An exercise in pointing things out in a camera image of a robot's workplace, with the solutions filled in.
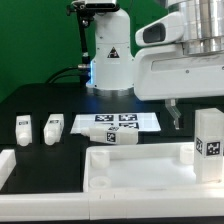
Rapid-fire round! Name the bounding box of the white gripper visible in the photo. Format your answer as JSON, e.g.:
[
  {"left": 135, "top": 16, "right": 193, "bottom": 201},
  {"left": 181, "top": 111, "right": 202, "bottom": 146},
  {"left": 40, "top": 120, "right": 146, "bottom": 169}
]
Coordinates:
[{"left": 134, "top": 44, "right": 224, "bottom": 130}]

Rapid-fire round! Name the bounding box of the white desk tabletop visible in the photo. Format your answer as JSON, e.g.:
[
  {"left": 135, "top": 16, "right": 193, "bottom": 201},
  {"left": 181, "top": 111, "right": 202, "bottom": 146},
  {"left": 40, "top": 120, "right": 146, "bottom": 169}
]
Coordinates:
[{"left": 83, "top": 142, "right": 224, "bottom": 197}]

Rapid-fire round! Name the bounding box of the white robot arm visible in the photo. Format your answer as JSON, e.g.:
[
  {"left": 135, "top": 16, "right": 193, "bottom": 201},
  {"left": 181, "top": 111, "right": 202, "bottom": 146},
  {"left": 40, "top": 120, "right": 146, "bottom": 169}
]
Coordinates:
[{"left": 86, "top": 0, "right": 224, "bottom": 128}]

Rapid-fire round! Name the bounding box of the white marker base sheet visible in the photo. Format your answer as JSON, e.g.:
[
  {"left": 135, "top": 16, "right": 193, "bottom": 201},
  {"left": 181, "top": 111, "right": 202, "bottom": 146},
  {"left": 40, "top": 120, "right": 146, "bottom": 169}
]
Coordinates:
[{"left": 71, "top": 113, "right": 161, "bottom": 134}]

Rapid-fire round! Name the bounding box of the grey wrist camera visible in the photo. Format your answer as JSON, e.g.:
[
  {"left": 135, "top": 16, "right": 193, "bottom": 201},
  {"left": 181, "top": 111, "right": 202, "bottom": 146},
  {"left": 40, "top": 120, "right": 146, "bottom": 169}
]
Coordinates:
[{"left": 135, "top": 12, "right": 184, "bottom": 47}]

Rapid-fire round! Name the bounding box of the white U-shaped fence frame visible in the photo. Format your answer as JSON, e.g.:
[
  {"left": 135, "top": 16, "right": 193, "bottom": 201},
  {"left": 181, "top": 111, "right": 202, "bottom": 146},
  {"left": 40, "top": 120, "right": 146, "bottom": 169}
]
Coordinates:
[{"left": 0, "top": 143, "right": 224, "bottom": 222}]

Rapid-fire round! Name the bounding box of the black cable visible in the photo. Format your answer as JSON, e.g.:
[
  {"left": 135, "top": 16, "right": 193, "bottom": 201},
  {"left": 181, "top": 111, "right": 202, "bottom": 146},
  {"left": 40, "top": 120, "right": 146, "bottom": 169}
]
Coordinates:
[{"left": 45, "top": 66, "right": 82, "bottom": 84}]

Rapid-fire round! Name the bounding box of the black camera stand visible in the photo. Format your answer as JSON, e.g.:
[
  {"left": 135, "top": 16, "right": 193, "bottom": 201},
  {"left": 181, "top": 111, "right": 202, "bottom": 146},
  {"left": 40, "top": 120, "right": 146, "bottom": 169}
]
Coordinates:
[{"left": 66, "top": 0, "right": 95, "bottom": 86}]

